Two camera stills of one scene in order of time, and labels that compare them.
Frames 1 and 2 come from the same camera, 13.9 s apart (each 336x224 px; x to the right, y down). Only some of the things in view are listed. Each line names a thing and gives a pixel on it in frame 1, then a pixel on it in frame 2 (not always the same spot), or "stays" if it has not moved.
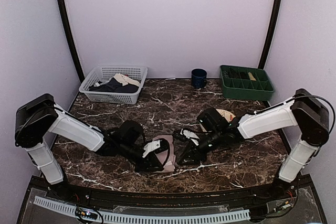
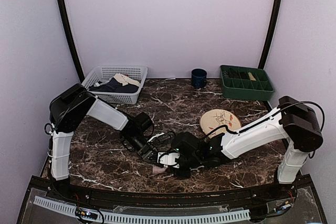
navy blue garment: [113, 85] stays
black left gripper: [151, 160] → [147, 151]
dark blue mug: [199, 78] stays
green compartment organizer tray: [245, 83] stays
